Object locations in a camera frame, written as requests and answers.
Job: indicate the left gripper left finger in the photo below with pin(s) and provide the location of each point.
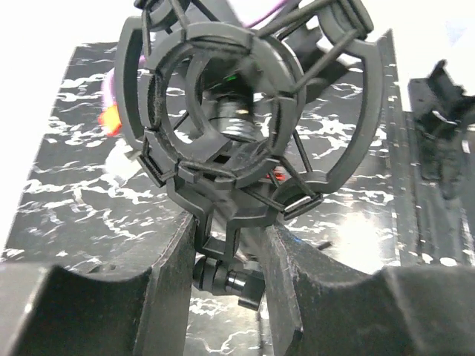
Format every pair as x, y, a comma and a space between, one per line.
138, 304

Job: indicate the black tripod shock-mount stand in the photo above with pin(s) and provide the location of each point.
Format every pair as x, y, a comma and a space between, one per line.
228, 185

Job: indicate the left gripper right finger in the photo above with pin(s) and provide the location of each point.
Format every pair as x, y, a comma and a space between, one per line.
319, 306

